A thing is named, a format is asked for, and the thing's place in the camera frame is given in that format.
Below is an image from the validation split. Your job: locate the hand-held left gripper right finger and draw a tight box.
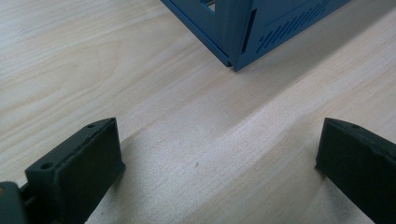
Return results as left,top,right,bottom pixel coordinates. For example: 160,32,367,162
314,117,396,224

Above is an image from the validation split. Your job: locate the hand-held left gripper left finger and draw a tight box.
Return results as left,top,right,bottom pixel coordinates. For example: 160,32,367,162
24,117,127,224

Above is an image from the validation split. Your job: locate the blue three-slot file rack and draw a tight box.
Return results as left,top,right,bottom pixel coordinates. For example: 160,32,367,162
160,0,353,73

